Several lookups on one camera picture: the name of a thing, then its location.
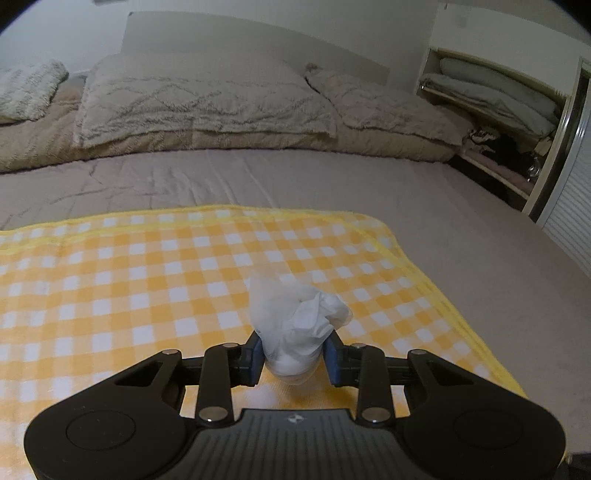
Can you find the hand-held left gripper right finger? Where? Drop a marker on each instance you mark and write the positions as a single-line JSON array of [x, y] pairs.
[[330, 364]]

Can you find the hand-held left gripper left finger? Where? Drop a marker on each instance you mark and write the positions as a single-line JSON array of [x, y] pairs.
[[253, 364]]

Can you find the white tissue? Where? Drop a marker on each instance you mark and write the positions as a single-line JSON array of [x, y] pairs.
[[286, 323]]

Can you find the yellow checked blanket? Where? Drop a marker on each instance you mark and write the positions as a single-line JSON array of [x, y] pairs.
[[138, 277]]

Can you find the bed with grey sheet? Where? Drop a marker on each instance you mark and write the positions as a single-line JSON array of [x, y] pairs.
[[415, 194]]

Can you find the white shelf unit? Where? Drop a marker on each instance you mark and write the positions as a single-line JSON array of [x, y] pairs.
[[498, 177]]

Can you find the large beige fluffy pillow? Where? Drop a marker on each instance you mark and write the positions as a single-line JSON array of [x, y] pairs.
[[194, 97]]

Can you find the dark clothes pile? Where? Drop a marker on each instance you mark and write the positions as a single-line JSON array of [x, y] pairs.
[[503, 147]]

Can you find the white louvered closet door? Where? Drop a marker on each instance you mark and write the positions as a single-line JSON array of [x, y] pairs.
[[572, 207]]

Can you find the folded grey bedding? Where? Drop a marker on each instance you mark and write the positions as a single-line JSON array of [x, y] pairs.
[[485, 99], [489, 74]]

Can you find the beige quilted comforter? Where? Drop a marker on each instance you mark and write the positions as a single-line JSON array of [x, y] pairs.
[[37, 143]]

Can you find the small pale fluffy pillow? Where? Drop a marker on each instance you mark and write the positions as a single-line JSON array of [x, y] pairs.
[[27, 87]]

